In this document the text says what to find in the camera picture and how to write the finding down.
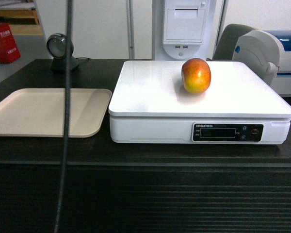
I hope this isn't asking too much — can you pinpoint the red yellow mango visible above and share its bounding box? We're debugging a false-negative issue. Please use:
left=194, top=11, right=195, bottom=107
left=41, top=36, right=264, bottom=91
left=181, top=58, right=211, bottom=94

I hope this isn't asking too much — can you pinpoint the white checkout scale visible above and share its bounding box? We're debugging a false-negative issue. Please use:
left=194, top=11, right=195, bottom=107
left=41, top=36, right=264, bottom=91
left=109, top=61, right=291, bottom=144

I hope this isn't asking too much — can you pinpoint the white POS terminal stand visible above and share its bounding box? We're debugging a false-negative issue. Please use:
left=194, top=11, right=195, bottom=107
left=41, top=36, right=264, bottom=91
left=152, top=0, right=217, bottom=61

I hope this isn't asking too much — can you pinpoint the grey office chair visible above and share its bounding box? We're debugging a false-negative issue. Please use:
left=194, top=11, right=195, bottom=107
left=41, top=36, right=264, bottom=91
left=212, top=24, right=256, bottom=61

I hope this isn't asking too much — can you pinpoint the black barcode scanner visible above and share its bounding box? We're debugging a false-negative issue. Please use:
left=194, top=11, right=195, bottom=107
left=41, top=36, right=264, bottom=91
left=47, top=33, right=79, bottom=73

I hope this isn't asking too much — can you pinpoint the beige plastic tray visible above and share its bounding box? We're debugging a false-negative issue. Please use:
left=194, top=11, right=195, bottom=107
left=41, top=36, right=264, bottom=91
left=0, top=88, right=112, bottom=138

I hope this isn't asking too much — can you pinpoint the white label printer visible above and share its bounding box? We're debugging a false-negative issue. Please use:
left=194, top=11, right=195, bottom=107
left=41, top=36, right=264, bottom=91
left=232, top=30, right=291, bottom=97

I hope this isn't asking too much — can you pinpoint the wooden pallet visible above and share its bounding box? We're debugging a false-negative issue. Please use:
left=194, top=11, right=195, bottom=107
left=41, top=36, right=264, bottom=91
left=0, top=0, right=39, bottom=25

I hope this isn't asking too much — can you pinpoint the red fire extinguisher box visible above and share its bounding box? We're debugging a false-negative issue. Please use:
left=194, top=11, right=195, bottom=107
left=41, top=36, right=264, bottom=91
left=0, top=23, right=21, bottom=64

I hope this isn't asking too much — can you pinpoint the white blue printer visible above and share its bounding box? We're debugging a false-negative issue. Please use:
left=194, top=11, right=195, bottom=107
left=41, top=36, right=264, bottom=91
left=265, top=30, right=291, bottom=52

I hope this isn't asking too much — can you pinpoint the black hanging cable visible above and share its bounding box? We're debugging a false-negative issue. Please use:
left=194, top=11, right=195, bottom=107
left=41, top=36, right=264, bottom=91
left=53, top=0, right=74, bottom=233

